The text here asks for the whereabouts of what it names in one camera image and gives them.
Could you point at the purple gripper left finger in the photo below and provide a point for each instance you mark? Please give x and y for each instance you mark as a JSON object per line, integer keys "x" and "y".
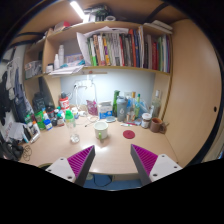
{"x": 75, "y": 168}

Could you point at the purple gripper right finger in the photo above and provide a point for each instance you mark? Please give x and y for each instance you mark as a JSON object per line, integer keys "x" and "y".
{"x": 152, "y": 167}

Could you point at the grey water bottle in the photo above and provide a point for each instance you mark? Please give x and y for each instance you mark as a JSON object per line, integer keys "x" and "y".
{"x": 121, "y": 108}

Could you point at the dark red round coaster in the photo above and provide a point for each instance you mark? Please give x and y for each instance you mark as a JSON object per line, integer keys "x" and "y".
{"x": 128, "y": 134}

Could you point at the brown ceramic mug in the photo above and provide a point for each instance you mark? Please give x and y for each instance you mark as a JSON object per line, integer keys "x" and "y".
{"x": 157, "y": 125}

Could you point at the white ceramic mug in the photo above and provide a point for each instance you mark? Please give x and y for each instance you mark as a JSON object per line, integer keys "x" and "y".
{"x": 101, "y": 130}

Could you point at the white lidded jar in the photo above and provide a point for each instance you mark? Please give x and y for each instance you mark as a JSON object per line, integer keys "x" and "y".
{"x": 146, "y": 118}

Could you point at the blue capped small bottle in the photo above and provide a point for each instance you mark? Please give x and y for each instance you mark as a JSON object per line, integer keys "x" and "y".
{"x": 47, "y": 122}

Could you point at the clear bottle green cap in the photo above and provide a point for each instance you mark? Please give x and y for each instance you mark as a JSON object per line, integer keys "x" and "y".
{"x": 71, "y": 125}

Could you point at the purple snack pouch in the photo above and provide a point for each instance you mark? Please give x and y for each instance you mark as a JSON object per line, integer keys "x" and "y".
{"x": 92, "y": 108}

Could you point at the green plastic bottle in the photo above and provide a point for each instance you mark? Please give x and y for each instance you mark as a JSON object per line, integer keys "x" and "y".
{"x": 137, "y": 106}

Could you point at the clear glass bottle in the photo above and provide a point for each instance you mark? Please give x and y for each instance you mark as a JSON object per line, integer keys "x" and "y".
{"x": 156, "y": 104}

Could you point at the blue white tissue box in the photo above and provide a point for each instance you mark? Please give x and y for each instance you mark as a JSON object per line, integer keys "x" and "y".
{"x": 105, "y": 109}

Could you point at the red white canister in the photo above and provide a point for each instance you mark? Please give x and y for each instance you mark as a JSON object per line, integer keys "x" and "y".
{"x": 64, "y": 103}

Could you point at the dark green tall bottle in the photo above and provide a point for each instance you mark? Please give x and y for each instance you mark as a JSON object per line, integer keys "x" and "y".
{"x": 114, "y": 109}

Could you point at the row of books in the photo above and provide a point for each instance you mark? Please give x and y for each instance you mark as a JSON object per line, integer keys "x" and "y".
{"x": 126, "y": 47}

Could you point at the wooden shelf unit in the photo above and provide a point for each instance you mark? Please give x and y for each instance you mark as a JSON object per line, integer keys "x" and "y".
{"x": 46, "y": 49}

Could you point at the ceiling strip light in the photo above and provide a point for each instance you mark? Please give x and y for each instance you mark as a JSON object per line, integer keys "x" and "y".
{"x": 77, "y": 9}

